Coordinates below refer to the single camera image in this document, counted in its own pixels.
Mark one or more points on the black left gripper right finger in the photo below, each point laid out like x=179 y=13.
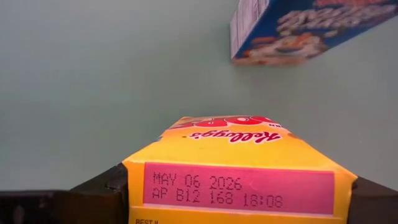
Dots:
x=376 y=205

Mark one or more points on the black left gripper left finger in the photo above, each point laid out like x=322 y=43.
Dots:
x=62 y=208

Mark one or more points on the yellow Corn Pops cereal box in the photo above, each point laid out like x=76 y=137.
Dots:
x=236 y=186

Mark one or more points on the blue Frosted Flakes cereal box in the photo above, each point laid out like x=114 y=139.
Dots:
x=295 y=31

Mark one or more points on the green table mat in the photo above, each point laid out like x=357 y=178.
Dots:
x=93 y=93

